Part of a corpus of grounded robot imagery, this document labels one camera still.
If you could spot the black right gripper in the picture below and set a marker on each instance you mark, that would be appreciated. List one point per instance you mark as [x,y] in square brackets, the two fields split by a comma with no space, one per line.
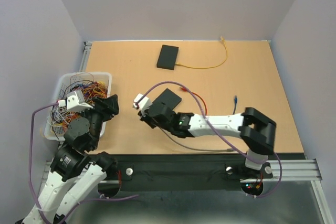
[146,118]

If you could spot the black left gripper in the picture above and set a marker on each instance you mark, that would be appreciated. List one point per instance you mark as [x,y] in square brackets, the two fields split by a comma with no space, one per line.
[111,108]

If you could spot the black network switch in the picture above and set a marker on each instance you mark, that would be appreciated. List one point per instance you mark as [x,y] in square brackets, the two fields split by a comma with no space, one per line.
[167,57]
[169,98]

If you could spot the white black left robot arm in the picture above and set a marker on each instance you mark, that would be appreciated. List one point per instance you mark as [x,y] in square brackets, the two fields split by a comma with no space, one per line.
[73,173]

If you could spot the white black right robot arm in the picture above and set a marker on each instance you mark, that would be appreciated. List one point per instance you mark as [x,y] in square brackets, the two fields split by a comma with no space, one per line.
[254,128]

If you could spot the white plastic basket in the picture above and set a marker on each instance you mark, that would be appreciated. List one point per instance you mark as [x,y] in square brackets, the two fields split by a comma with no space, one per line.
[92,84]

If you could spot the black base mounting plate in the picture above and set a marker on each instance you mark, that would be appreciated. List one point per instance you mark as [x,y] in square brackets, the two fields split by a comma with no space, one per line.
[179,172]

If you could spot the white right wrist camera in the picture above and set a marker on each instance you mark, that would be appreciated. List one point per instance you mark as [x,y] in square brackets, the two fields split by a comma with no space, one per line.
[141,103]

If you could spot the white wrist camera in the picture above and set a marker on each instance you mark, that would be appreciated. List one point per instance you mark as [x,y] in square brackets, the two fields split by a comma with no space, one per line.
[141,103]
[74,102]

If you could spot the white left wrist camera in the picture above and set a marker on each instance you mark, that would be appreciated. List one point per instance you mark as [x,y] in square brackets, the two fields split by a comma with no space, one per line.
[74,102]

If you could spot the aluminium frame rail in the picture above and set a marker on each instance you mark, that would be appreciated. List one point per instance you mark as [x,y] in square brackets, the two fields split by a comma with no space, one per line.
[292,171]

